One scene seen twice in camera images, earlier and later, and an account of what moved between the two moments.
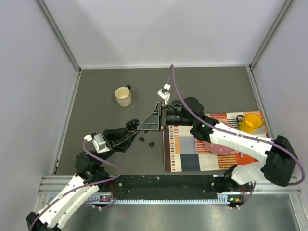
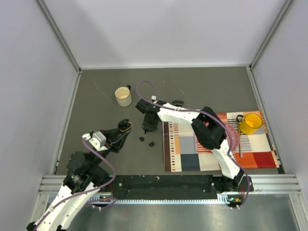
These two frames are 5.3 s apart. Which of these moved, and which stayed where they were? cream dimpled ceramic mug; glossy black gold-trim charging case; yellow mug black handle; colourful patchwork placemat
Moved: glossy black gold-trim charging case
Stayed: colourful patchwork placemat; yellow mug black handle; cream dimpled ceramic mug
